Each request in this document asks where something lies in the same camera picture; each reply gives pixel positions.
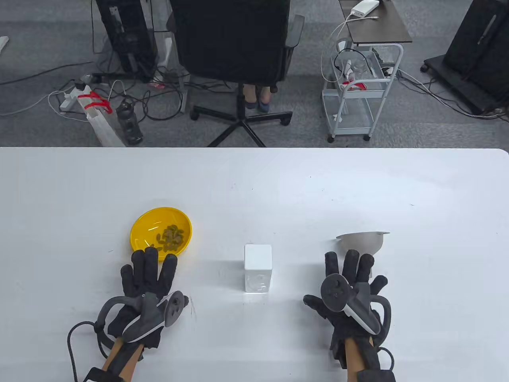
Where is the white power strip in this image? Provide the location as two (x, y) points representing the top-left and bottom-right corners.
(60, 87), (82, 112)

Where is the black office chair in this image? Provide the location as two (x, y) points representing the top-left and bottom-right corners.
(167, 0), (305, 148)

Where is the black computer tower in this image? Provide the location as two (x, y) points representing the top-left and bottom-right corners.
(95, 0), (158, 82)

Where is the black wheeled equipment stand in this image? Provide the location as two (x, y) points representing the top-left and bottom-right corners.
(421, 0), (509, 117)

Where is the white bag with red handles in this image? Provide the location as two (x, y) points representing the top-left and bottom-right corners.
(77, 91), (126, 148)

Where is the black right wrist sensor pack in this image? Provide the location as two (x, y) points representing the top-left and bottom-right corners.
(356, 369), (396, 382)

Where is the black left wrist sensor pack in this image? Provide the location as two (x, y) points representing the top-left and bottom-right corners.
(83, 367), (115, 382)

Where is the person's left forearm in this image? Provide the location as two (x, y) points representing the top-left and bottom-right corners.
(101, 338), (144, 382)

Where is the grey hand controller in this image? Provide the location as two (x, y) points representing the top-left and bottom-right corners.
(95, 290), (188, 347)
(320, 274), (392, 335)

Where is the person's right forearm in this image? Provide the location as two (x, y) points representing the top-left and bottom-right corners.
(344, 337), (375, 382)

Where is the black glove cable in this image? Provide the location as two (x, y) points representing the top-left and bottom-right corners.
(66, 321), (109, 382)

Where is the brown side table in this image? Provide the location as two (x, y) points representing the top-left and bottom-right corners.
(339, 0), (413, 45)

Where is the white power bank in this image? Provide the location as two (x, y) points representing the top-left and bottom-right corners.
(351, 0), (380, 19)

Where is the white square jar lid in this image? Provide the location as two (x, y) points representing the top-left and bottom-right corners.
(244, 244), (273, 273)

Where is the grey plastic funnel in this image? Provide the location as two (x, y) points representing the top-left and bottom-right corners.
(336, 232), (390, 279)

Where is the black wrist sensor pack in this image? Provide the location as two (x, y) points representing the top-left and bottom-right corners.
(356, 369), (396, 382)
(83, 367), (115, 382)

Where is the black water bottle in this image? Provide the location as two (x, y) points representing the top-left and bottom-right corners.
(116, 99), (144, 146)

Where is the person's left hand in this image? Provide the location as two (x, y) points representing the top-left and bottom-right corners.
(107, 247), (190, 351)

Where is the yellow plastic bowl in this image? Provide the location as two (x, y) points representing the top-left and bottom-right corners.
(130, 207), (193, 262)

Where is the person's right hand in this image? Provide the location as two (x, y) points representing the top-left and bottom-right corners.
(303, 250), (392, 368)

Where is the white rolling cart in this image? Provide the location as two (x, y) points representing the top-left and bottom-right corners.
(321, 38), (404, 143)

